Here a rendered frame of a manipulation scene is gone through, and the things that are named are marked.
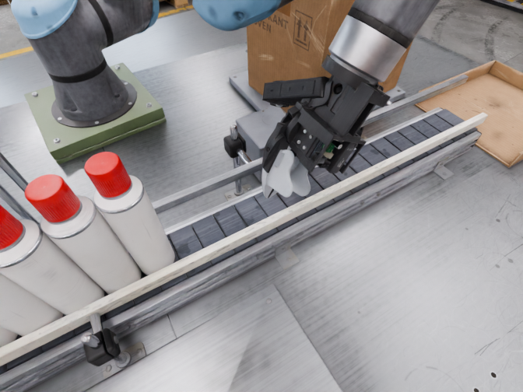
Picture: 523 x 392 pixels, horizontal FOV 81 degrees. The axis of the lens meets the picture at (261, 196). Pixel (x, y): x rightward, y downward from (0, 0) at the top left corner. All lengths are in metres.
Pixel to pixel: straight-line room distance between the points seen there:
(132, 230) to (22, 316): 0.15
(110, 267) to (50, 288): 0.06
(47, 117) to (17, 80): 0.30
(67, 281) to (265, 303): 0.24
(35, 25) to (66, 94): 0.14
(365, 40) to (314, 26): 0.26
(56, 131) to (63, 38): 0.20
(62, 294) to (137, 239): 0.10
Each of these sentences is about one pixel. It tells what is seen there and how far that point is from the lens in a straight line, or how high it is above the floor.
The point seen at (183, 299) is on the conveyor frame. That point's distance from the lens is 0.50.
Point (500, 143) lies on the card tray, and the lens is 0.87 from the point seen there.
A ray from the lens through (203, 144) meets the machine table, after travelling 0.71.
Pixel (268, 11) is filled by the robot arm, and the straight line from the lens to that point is 0.31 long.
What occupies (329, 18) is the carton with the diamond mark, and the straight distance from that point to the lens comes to 0.59.
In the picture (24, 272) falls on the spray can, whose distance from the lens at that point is 0.38.
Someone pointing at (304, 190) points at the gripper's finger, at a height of 0.96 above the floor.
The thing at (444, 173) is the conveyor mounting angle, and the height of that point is 0.83.
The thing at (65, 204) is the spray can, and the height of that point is 1.07.
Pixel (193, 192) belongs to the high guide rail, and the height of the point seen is 0.96.
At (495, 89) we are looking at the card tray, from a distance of 1.07.
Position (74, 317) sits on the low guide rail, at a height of 0.91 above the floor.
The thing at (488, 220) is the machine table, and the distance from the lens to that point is 0.70.
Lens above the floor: 1.29
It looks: 51 degrees down
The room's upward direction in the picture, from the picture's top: straight up
